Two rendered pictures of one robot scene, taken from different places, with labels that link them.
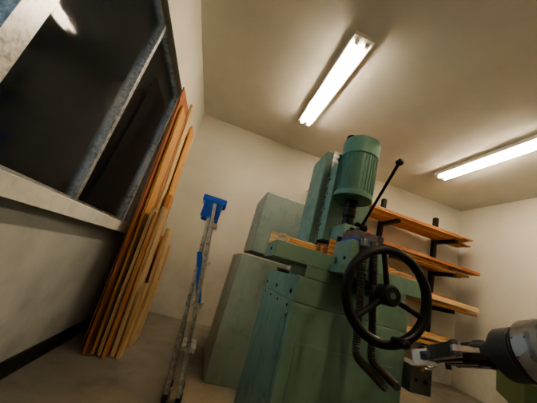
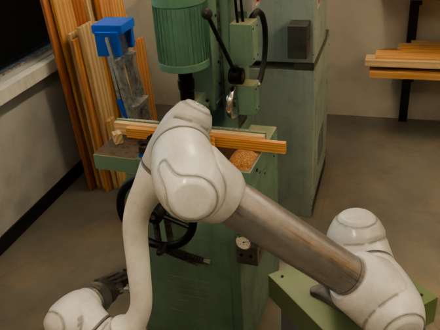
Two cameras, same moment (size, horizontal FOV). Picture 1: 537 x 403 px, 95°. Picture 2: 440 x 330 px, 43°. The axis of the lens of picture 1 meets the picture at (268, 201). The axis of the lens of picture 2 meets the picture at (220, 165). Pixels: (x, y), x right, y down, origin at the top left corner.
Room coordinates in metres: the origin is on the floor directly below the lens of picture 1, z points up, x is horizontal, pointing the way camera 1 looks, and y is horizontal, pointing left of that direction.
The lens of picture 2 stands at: (-0.51, -1.32, 1.82)
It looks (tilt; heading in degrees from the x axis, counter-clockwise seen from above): 29 degrees down; 28
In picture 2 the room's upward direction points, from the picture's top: 4 degrees counter-clockwise
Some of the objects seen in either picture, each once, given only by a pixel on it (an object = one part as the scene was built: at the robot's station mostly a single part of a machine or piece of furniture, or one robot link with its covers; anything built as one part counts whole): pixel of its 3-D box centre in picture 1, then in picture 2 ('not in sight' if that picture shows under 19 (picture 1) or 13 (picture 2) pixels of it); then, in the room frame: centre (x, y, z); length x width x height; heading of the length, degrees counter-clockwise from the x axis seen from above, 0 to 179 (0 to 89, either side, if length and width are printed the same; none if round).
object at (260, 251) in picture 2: (408, 373); (251, 245); (0.97, -0.65, 0.58); 0.12 x 0.08 x 0.08; 6
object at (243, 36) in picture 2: (357, 213); (244, 41); (1.31, -0.50, 1.23); 0.09 x 0.08 x 0.15; 6
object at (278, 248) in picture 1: (344, 269); (175, 163); (0.97, -0.36, 0.87); 0.61 x 0.30 x 0.06; 96
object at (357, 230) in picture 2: not in sight; (356, 249); (0.73, -1.07, 0.86); 0.18 x 0.16 x 0.22; 35
